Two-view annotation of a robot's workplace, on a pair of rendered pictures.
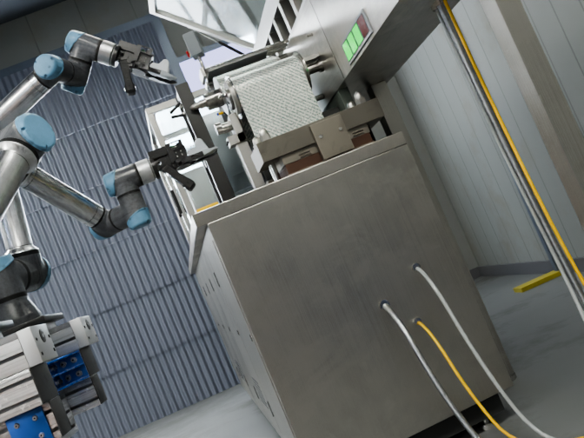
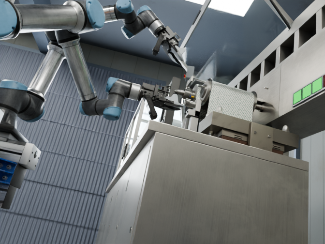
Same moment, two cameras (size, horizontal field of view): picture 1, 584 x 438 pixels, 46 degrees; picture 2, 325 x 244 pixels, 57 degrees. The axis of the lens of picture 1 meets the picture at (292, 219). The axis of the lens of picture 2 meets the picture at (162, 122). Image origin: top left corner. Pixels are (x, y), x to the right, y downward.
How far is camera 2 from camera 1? 0.91 m
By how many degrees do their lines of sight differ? 17
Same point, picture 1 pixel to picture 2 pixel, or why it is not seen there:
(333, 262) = (221, 214)
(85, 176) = (91, 123)
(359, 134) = (276, 148)
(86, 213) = (85, 89)
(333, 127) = (265, 132)
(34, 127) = (96, 8)
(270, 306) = (160, 214)
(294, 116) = not seen: hidden behind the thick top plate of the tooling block
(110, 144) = not seen: hidden behind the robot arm
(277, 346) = not seen: outside the picture
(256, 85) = (224, 91)
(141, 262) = (87, 175)
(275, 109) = (226, 110)
